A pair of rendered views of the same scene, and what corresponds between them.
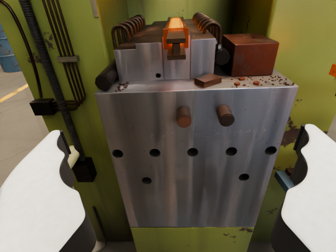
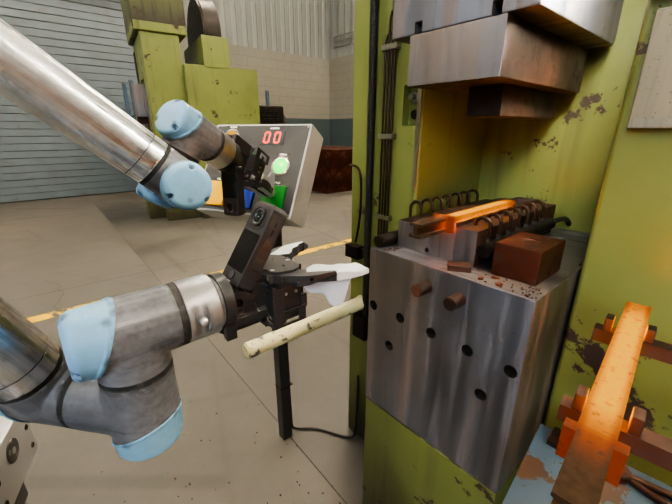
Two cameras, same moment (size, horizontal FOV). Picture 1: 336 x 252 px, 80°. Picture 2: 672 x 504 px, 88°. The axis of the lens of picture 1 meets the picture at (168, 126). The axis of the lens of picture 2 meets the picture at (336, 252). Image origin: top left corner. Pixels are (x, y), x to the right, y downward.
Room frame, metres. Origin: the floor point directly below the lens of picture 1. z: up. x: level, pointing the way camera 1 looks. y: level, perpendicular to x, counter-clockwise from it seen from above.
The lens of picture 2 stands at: (-0.26, -0.38, 1.18)
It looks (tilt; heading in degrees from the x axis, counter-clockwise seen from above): 19 degrees down; 46
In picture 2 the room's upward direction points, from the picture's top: straight up
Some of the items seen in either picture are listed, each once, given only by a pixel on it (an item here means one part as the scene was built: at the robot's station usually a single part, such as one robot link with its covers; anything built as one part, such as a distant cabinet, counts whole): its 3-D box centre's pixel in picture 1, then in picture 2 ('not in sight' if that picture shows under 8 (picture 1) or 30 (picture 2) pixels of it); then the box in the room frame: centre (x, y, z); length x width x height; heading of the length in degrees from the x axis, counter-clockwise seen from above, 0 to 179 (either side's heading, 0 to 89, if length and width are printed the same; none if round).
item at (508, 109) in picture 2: not in sight; (515, 104); (0.66, -0.04, 1.24); 0.30 x 0.07 x 0.06; 176
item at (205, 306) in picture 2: not in sight; (199, 307); (-0.11, 0.00, 0.98); 0.08 x 0.05 x 0.08; 86
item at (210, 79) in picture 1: (208, 80); (459, 266); (0.38, -0.08, 0.92); 0.04 x 0.03 x 0.01; 120
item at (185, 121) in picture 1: (183, 116); (421, 288); (0.33, -0.03, 0.87); 0.04 x 0.03 x 0.03; 176
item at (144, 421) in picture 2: not in sight; (131, 401); (-0.20, 0.03, 0.88); 0.11 x 0.08 x 0.11; 126
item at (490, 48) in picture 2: not in sight; (502, 67); (0.62, -0.01, 1.32); 0.42 x 0.20 x 0.10; 176
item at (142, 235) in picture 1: (186, 199); (468, 447); (0.63, -0.07, 0.23); 0.56 x 0.38 x 0.47; 176
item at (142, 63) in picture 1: (167, 40); (480, 222); (0.62, -0.01, 0.96); 0.42 x 0.20 x 0.09; 176
